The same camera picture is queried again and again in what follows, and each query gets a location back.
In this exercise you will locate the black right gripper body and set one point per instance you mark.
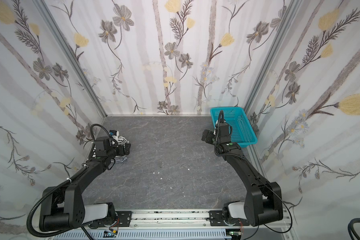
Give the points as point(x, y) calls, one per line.
point(209, 136)

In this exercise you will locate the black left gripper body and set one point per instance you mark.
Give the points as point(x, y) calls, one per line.
point(123, 148)

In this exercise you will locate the blue white striped tank top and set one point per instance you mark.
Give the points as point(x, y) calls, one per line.
point(117, 159)

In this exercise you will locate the black white striped tank top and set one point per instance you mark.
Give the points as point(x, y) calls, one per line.
point(122, 140)

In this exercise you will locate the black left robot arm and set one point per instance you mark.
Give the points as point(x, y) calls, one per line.
point(62, 209)

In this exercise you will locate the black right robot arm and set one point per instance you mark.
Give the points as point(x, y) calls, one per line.
point(263, 203)

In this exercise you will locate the teal plastic basket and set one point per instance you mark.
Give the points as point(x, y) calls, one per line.
point(243, 134)

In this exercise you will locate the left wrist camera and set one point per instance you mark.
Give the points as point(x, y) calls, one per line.
point(114, 133)

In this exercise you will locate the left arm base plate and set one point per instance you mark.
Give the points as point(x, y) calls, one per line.
point(123, 218)

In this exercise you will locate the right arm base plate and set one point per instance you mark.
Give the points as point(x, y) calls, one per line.
point(217, 219)

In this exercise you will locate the aluminium mounting rail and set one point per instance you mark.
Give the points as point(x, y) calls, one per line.
point(159, 219)

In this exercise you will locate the white slotted cable duct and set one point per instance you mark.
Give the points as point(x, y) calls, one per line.
point(176, 234)

